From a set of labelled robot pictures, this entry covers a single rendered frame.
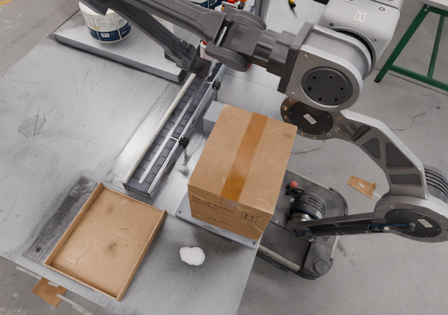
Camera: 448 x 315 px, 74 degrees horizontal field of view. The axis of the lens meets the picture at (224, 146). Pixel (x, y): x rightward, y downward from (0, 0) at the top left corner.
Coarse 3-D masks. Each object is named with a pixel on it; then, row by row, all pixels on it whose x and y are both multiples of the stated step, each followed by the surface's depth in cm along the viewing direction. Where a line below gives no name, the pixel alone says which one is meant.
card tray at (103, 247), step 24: (96, 192) 104; (96, 216) 102; (120, 216) 102; (144, 216) 103; (72, 240) 97; (96, 240) 98; (120, 240) 98; (144, 240) 98; (48, 264) 92; (72, 264) 93; (96, 264) 94; (120, 264) 94; (96, 288) 90; (120, 288) 91
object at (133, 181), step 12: (252, 12) 160; (216, 72) 135; (192, 84) 130; (204, 84) 131; (180, 108) 123; (192, 108) 123; (168, 120) 119; (168, 132) 116; (180, 132) 116; (156, 144) 113; (168, 144) 113; (144, 156) 110; (144, 168) 107; (156, 168) 108; (132, 180) 105; (144, 192) 103
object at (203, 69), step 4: (200, 60) 113; (204, 60) 118; (208, 60) 117; (200, 64) 113; (204, 64) 118; (208, 64) 118; (200, 68) 115; (204, 68) 118; (208, 68) 118; (192, 72) 119; (196, 72) 118; (200, 72) 118; (204, 72) 118; (208, 72) 118; (204, 76) 118
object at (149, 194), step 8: (224, 72) 142; (208, 88) 130; (208, 96) 130; (200, 104) 125; (200, 112) 127; (192, 120) 120; (176, 144) 114; (176, 152) 115; (168, 160) 110; (168, 168) 112; (160, 176) 107; (152, 184) 104; (136, 192) 106; (152, 192) 105
